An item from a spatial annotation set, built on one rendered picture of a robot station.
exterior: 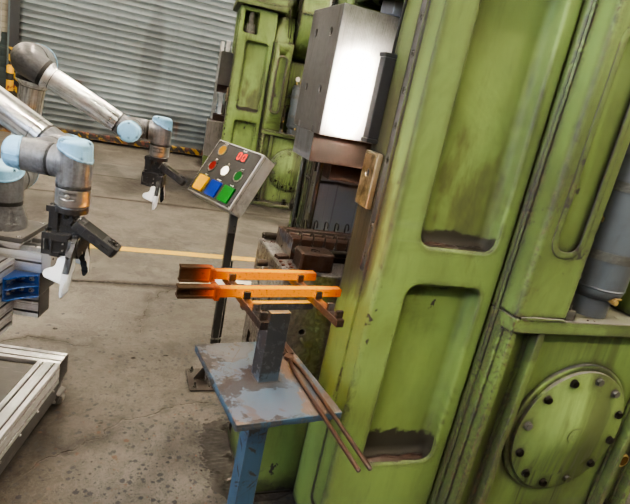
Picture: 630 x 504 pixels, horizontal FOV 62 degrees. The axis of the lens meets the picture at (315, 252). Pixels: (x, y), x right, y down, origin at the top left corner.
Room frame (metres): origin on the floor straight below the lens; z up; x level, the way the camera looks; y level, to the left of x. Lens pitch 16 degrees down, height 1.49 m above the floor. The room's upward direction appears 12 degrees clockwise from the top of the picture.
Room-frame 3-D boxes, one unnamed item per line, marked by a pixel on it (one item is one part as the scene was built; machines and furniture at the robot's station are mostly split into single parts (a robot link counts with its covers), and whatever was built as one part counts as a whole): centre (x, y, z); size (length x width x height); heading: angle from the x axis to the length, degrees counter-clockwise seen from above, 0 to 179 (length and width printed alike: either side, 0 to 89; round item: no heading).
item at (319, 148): (1.96, -0.07, 1.32); 0.42 x 0.20 x 0.10; 112
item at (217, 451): (1.86, 0.17, 0.01); 0.58 x 0.39 x 0.01; 22
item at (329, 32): (1.92, -0.09, 1.56); 0.42 x 0.39 x 0.40; 112
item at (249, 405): (1.32, 0.07, 0.70); 0.40 x 0.30 x 0.02; 30
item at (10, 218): (1.79, 1.12, 0.87); 0.15 x 0.15 x 0.10
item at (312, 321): (1.91, -0.10, 0.69); 0.56 x 0.38 x 0.45; 112
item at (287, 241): (1.96, -0.07, 0.96); 0.42 x 0.20 x 0.09; 112
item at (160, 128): (2.05, 0.68, 1.23); 0.09 x 0.08 x 0.11; 105
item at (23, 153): (1.18, 0.67, 1.23); 0.11 x 0.11 x 0.08; 89
